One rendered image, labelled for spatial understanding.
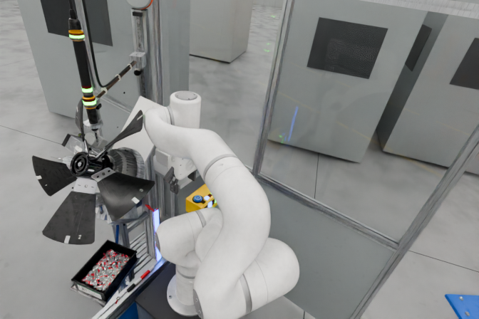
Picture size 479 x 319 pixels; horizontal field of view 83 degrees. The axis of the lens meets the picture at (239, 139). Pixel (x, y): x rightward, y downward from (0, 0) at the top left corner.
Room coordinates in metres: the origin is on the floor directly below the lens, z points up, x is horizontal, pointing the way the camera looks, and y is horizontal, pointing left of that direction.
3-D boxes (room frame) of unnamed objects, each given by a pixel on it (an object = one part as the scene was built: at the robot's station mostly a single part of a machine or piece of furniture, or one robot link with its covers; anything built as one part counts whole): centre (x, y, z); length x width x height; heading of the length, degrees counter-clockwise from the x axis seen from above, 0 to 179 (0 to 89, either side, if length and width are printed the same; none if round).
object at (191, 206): (1.01, 0.14, 1.02); 0.16 x 0.10 x 0.11; 150
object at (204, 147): (0.56, 0.13, 1.68); 0.30 x 0.16 x 0.09; 32
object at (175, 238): (0.57, 0.14, 1.25); 0.19 x 0.12 x 0.24; 122
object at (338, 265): (1.55, 0.24, 0.50); 2.59 x 0.03 x 0.91; 60
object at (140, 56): (1.56, 0.66, 1.54); 0.10 x 0.07 x 0.08; 5
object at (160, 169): (1.47, 0.43, 0.84); 0.36 x 0.24 x 0.03; 60
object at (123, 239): (1.09, 0.66, 0.45); 0.09 x 0.04 x 0.91; 60
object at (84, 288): (0.69, 0.51, 0.84); 0.22 x 0.17 x 0.07; 166
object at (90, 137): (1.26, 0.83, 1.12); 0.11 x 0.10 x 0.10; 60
